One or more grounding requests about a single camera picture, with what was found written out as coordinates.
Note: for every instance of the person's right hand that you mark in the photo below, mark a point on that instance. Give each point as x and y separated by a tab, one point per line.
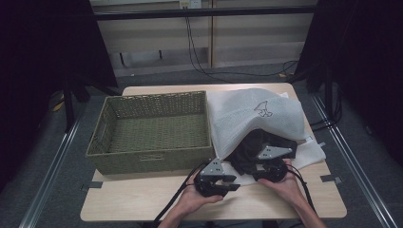
285	190

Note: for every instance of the white wall socket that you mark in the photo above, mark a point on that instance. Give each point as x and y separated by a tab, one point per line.
190	3

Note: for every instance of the white mesh laundry bag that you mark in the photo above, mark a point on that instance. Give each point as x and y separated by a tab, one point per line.
247	114

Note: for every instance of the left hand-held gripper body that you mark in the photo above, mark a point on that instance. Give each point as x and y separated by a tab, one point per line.
210	177

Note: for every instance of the green woven basket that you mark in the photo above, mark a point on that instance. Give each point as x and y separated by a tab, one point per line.
152	133

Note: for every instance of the metal floor rail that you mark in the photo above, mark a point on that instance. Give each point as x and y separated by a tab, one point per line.
358	171
47	180

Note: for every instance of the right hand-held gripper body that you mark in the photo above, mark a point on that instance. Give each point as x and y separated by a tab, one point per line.
272	161

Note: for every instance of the black cloth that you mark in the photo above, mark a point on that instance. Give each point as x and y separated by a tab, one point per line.
247	152

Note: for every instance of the black curtain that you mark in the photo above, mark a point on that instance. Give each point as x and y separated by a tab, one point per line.
47	57
364	63

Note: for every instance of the grey tape strip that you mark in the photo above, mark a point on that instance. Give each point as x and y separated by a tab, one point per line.
331	179
93	185

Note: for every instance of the black horizontal bar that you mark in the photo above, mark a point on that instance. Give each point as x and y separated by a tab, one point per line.
206	13

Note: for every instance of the person's left hand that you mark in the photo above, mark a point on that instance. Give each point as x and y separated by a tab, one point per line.
196	199

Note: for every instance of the black metal stand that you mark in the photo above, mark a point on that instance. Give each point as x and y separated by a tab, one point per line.
68	104

